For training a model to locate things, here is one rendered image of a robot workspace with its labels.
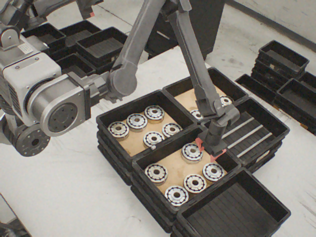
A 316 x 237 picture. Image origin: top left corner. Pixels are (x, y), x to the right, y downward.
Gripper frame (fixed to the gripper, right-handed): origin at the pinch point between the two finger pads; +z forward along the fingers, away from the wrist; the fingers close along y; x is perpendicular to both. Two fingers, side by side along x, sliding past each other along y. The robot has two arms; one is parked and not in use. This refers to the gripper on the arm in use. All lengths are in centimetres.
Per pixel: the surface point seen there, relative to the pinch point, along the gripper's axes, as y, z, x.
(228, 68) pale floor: 120, 104, -182
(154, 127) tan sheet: 38.5, 23.4, -6.9
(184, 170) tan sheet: 9.6, 23.5, -2.4
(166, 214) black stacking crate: -3.3, 23.9, 18.6
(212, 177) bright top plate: -1.9, 20.4, -8.5
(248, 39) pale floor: 151, 103, -254
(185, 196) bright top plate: -2.2, 20.8, 8.0
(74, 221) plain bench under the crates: 21, 37, 50
